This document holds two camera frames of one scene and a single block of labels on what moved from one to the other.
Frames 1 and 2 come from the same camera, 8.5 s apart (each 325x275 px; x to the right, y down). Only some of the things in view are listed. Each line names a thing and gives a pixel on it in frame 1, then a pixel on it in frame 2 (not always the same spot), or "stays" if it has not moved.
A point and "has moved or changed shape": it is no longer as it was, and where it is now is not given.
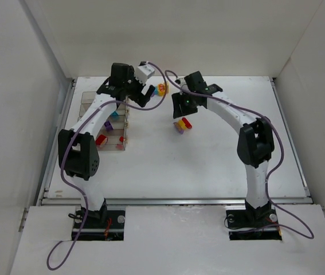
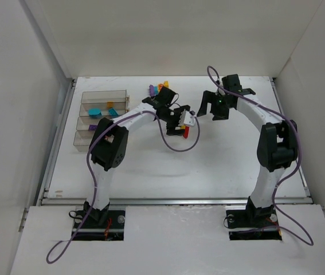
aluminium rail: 169,201 stays
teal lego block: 114,116 stays
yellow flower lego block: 161,88 stays
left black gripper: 138,93 -> 172,120
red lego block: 186,122 has moved or changed shape
